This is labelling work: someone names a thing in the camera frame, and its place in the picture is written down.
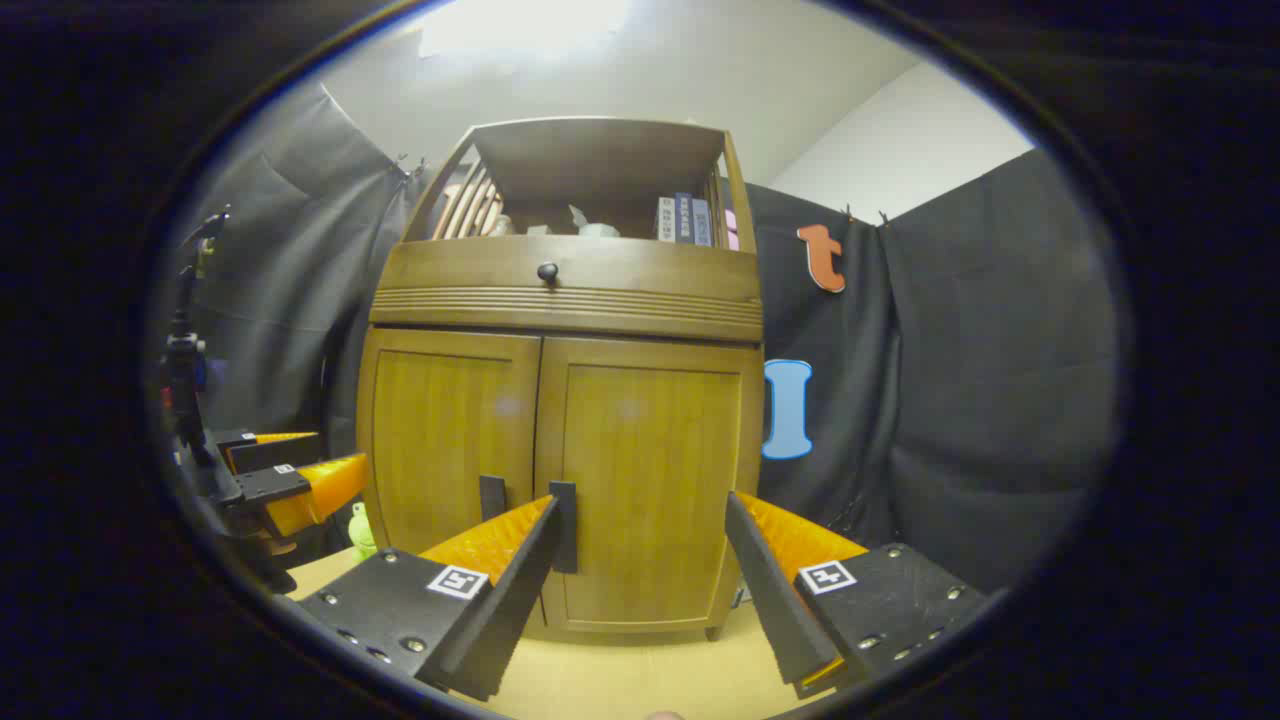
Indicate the wooden cabinet drawer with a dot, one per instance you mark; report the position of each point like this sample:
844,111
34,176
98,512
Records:
640,275

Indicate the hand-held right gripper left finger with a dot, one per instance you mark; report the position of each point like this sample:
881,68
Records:
510,610

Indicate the grey book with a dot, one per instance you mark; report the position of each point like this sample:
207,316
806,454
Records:
666,220

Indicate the wooden double-door shoe cabinet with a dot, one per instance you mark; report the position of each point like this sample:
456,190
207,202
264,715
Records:
590,150

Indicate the pink box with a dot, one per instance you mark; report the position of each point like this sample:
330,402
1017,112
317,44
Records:
731,230

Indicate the metal cloth clip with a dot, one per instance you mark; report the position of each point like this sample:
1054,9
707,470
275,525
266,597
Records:
413,168

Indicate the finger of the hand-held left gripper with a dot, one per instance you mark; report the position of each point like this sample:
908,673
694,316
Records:
270,485
265,450

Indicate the blue book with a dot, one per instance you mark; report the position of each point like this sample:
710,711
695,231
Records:
702,224

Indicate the wooden shoe cabinet door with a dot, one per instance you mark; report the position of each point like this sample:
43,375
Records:
440,430
650,450

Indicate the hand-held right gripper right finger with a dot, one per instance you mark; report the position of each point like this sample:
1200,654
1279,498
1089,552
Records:
780,610

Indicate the navy book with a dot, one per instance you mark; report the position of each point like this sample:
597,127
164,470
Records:
684,218

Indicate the black round drawer knob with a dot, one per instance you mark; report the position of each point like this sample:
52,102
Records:
548,272

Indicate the black backdrop cloth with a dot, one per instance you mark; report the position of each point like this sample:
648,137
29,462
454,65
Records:
1000,350

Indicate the white crumpled item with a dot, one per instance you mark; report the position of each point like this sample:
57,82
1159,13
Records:
598,228

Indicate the green frog plush toy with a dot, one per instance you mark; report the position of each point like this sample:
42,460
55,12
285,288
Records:
362,535

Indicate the black tripod stand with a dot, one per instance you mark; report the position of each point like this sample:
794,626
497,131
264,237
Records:
185,370

